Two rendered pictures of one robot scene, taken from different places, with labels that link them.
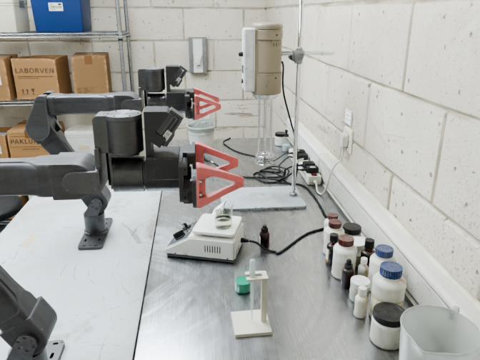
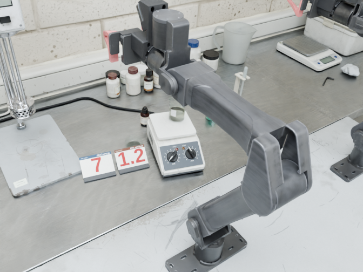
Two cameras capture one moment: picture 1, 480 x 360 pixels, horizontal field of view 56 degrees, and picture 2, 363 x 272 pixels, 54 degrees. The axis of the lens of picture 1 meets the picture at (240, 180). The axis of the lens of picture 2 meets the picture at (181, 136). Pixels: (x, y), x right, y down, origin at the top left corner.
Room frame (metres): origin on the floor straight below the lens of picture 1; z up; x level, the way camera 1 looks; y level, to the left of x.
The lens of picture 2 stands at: (1.58, 0.80, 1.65)
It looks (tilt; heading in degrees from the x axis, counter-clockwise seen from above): 40 degrees down; 238
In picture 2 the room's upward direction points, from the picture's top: 5 degrees clockwise
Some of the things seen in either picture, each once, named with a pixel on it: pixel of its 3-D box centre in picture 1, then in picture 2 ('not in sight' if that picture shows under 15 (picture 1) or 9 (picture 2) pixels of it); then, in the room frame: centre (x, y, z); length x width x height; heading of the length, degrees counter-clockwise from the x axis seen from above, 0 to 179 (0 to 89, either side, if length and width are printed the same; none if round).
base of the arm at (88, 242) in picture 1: (95, 223); (209, 245); (1.26, 0.45, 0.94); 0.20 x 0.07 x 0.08; 6
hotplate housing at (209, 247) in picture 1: (208, 237); (173, 140); (1.16, 0.09, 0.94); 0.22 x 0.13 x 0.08; 78
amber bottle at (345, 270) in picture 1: (348, 273); not in sight; (0.97, -0.27, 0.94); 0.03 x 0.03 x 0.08
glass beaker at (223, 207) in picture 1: (223, 215); (176, 107); (1.13, 0.04, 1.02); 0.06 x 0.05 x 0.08; 63
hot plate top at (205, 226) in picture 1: (217, 224); (172, 124); (1.15, 0.06, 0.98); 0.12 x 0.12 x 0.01; 78
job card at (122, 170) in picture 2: not in sight; (132, 158); (1.30, 0.09, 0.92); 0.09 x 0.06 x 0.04; 174
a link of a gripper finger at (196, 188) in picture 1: (213, 179); not in sight; (0.66, 0.04, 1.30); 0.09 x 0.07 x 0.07; 96
